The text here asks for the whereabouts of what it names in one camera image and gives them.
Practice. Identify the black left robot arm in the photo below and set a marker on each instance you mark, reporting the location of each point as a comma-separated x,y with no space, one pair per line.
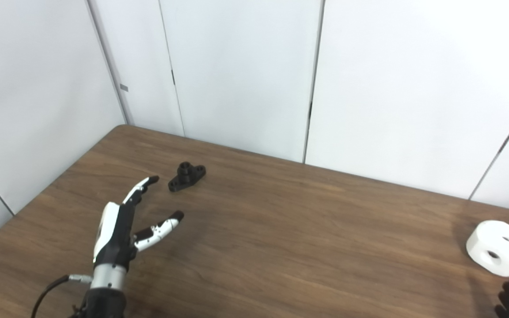
106,300

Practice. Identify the black flanged holder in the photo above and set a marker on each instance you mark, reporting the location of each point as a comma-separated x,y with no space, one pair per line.
186,177

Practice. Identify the round white piece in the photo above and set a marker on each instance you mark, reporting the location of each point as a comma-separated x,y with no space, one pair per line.
488,240

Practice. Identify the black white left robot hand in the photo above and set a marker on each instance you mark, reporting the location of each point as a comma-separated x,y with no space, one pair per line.
115,229

